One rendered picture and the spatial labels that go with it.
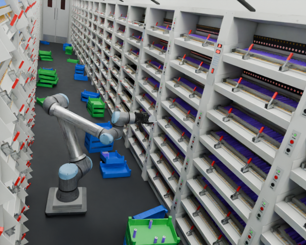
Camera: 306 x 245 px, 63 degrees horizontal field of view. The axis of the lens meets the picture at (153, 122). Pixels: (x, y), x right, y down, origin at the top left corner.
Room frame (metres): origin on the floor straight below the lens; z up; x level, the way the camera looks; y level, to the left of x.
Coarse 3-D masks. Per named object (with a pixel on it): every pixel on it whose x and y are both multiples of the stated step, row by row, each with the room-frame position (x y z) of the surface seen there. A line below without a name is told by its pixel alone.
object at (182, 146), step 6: (162, 114) 2.29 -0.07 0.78; (168, 114) 2.31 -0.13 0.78; (162, 120) 2.26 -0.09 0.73; (162, 126) 2.15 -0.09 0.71; (168, 132) 2.03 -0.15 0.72; (174, 132) 2.02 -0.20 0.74; (174, 138) 1.93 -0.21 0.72; (180, 144) 1.83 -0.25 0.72; (186, 144) 1.83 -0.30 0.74; (186, 150) 1.75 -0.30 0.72
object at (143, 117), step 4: (136, 112) 1.85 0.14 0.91; (140, 112) 1.90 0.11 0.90; (144, 112) 1.90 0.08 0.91; (136, 116) 1.82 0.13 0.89; (140, 116) 1.84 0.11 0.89; (144, 116) 1.84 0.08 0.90; (148, 116) 1.85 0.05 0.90; (136, 120) 1.84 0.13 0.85; (140, 120) 1.85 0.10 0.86; (144, 120) 1.86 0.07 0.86
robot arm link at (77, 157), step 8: (56, 96) 1.90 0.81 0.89; (64, 96) 1.96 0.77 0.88; (64, 104) 1.92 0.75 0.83; (64, 128) 1.86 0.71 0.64; (72, 128) 1.90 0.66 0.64; (64, 136) 1.86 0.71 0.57; (72, 136) 1.87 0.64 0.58; (72, 144) 1.85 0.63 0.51; (72, 152) 1.84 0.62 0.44; (80, 152) 1.87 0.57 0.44; (72, 160) 1.82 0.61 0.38; (80, 160) 1.83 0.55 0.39; (88, 160) 1.91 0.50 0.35; (88, 168) 1.87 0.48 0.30
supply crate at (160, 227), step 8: (128, 224) 1.25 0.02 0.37; (136, 224) 1.30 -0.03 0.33; (144, 224) 1.32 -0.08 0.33; (152, 224) 1.33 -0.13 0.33; (160, 224) 1.35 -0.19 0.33; (168, 224) 1.35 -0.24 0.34; (128, 232) 1.22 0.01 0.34; (136, 232) 1.24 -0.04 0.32; (144, 232) 1.26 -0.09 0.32; (152, 232) 1.27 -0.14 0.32; (160, 232) 1.28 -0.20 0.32; (168, 232) 1.30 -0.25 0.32; (136, 240) 1.18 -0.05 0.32; (144, 240) 1.19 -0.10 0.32; (152, 240) 1.21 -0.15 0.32; (160, 240) 1.22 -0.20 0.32; (168, 240) 1.23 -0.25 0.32; (176, 240) 1.19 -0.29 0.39
